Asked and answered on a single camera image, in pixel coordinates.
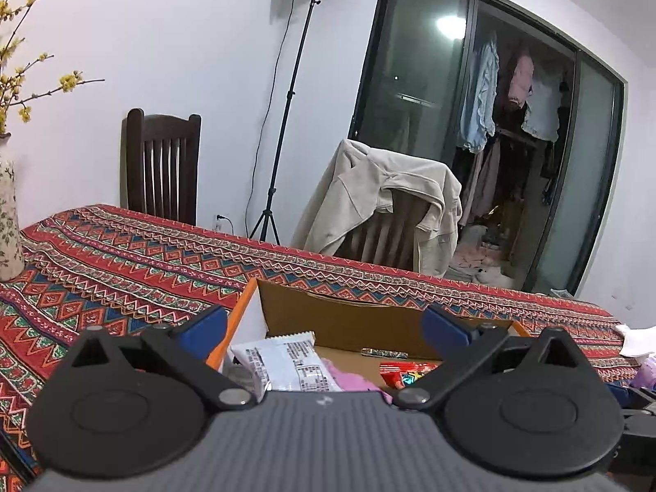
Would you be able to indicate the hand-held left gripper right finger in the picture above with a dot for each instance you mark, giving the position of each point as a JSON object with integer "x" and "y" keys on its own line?
{"x": 446, "y": 329}

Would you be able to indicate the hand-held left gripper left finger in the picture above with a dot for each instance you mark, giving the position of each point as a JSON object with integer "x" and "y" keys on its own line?
{"x": 205, "y": 330}

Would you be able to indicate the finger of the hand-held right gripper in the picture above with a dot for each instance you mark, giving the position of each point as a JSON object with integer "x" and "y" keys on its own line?
{"x": 640, "y": 425}
{"x": 618, "y": 394}

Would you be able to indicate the red snack bag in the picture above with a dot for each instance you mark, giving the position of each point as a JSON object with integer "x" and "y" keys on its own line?
{"x": 407, "y": 374}

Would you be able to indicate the pink snack packet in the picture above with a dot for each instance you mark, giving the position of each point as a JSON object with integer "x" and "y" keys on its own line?
{"x": 353, "y": 382}

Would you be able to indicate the red cardboard box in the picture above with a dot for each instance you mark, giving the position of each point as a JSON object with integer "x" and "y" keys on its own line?
{"x": 333, "y": 317}

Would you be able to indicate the purple tissue pack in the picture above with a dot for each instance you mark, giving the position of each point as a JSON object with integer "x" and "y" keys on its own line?
{"x": 647, "y": 373}

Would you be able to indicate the white paper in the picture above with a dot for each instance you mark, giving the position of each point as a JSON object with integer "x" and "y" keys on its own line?
{"x": 638, "y": 341}

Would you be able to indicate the grey white snack packet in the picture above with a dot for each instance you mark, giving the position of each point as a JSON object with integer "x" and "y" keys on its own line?
{"x": 287, "y": 364}

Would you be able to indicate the brown wooden chair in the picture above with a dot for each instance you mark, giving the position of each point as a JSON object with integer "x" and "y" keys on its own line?
{"x": 384, "y": 235}

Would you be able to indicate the mauve hanging garment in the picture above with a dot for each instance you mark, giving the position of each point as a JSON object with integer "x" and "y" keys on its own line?
{"x": 487, "y": 179}

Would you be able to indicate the beige jacket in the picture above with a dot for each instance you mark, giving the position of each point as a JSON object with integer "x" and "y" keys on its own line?
{"x": 358, "y": 189}

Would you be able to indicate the dark wooden chair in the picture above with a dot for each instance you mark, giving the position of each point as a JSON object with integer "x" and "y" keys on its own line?
{"x": 161, "y": 164}

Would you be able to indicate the floral ceramic vase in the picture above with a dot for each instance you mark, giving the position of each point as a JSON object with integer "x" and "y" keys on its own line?
{"x": 9, "y": 215}

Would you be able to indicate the studio light stand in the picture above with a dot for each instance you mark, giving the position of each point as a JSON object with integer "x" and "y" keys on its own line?
{"x": 293, "y": 112}

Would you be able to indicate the light blue hanging garment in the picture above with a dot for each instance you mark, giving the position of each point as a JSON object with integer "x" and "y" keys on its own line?
{"x": 479, "y": 92}

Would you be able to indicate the white hanging garment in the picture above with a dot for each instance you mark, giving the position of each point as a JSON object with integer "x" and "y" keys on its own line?
{"x": 542, "y": 107}

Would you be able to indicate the glass sliding door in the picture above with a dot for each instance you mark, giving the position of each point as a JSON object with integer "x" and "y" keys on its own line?
{"x": 410, "y": 87}

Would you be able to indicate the pink hanging garment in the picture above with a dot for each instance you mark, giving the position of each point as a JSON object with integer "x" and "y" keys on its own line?
{"x": 521, "y": 79}

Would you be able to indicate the yellow flower branches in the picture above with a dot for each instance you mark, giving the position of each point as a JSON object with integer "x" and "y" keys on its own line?
{"x": 15, "y": 82}

